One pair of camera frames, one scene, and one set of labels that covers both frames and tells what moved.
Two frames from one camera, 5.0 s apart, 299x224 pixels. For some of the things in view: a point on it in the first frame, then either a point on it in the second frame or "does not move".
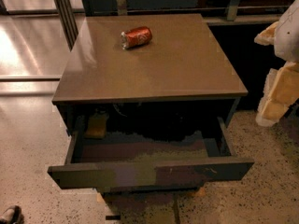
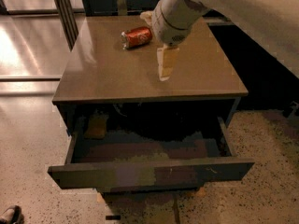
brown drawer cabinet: (148, 120) does not move
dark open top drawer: (140, 154) does not move
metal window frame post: (64, 8) does not move
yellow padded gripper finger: (265, 37) to (173, 16)
